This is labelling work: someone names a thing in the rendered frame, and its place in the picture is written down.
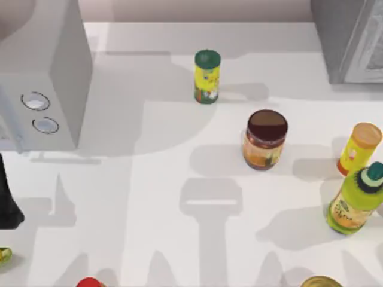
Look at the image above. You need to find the green bottle with teal cap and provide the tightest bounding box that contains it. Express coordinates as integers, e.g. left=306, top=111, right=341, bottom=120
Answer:
left=326, top=161, right=383, bottom=236

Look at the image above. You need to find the green and yellow can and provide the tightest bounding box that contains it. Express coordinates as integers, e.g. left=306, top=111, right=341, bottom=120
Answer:
left=193, top=50, right=222, bottom=104

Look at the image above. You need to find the jar with dark brown lid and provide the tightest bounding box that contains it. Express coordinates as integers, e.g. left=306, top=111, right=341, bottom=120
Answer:
left=242, top=109, right=289, bottom=170

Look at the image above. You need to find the pale microwave oven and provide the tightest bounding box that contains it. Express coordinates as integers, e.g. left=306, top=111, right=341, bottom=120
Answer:
left=0, top=0, right=93, bottom=154

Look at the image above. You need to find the yellow green bottle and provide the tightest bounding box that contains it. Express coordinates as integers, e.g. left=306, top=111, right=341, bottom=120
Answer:
left=0, top=246, right=13, bottom=268

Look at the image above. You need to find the microwave knob with white face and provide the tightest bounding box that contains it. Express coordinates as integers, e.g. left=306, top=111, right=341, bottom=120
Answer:
left=20, top=91, right=51, bottom=111

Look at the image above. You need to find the yellow can with orange lid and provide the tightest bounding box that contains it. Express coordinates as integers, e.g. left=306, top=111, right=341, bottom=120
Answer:
left=338, top=122, right=383, bottom=177

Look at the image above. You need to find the microwave knob with grey face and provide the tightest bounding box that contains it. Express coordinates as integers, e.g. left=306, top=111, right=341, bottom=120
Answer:
left=32, top=117, right=60, bottom=135

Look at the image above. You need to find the red lid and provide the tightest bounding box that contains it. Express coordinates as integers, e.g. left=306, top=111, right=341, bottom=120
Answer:
left=75, top=277, right=104, bottom=287

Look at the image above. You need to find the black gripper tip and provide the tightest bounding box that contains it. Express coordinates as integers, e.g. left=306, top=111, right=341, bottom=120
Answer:
left=0, top=153, right=25, bottom=231

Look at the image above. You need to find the grey cabinet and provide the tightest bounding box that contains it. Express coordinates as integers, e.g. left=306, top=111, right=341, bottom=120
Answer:
left=310, top=0, right=383, bottom=86

